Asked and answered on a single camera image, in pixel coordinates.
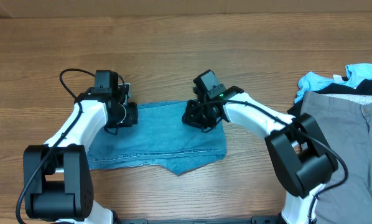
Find light blue shirt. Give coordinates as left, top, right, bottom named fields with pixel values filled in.
left=294, top=63, right=372, bottom=103

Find light blue denim jeans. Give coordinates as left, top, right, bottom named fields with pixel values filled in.
left=87, top=101, right=227, bottom=175

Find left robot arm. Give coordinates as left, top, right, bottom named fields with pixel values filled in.
left=15, top=70, right=138, bottom=224

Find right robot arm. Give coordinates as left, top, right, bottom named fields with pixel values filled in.
left=182, top=70, right=338, bottom=223

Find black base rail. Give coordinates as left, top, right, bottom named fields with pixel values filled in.
left=113, top=216, right=282, bottom=224

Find black garment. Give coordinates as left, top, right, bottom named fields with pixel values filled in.
left=287, top=79, right=372, bottom=118

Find grey garment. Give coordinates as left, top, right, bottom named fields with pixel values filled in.
left=301, top=91, right=372, bottom=223

